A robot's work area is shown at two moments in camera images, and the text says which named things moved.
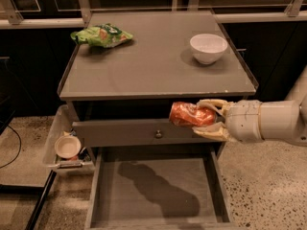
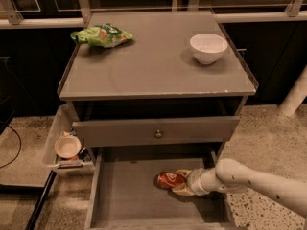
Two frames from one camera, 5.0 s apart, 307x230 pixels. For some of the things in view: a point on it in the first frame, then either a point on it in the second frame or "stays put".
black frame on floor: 42,191 stays put
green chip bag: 102,35 stays put
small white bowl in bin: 67,147 stays put
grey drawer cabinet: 124,74 stays put
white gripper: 246,119 -> 194,180
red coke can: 191,115 -> 169,179
